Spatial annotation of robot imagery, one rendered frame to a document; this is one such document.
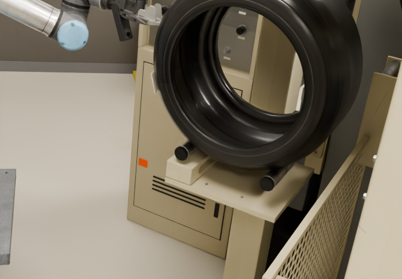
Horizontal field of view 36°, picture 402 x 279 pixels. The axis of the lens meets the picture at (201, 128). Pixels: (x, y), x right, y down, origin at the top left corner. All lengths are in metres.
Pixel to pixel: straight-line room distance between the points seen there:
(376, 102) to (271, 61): 0.37
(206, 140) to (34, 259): 1.32
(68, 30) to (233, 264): 1.12
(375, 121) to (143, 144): 1.28
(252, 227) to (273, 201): 0.46
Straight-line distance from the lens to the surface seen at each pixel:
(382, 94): 1.89
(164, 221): 3.00
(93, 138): 3.86
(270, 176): 1.77
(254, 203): 1.85
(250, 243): 2.37
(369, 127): 1.94
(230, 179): 1.95
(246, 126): 2.02
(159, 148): 2.83
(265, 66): 2.06
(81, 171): 3.51
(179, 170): 1.89
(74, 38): 1.89
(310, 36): 1.58
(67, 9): 2.03
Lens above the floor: 1.79
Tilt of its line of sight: 26 degrees down
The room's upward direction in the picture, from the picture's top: 7 degrees clockwise
